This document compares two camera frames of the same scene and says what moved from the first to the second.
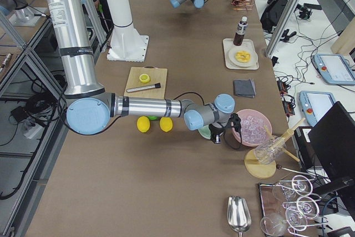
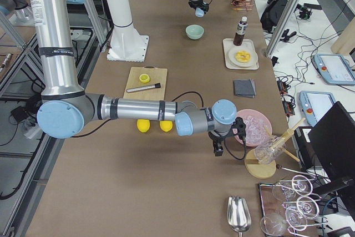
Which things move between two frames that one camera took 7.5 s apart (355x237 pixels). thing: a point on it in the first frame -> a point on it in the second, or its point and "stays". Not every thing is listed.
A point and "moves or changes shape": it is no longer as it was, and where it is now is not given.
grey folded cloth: (244, 88) stays
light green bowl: (205, 131) moves or changes shape
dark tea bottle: (239, 35) stays
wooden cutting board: (148, 75) stays
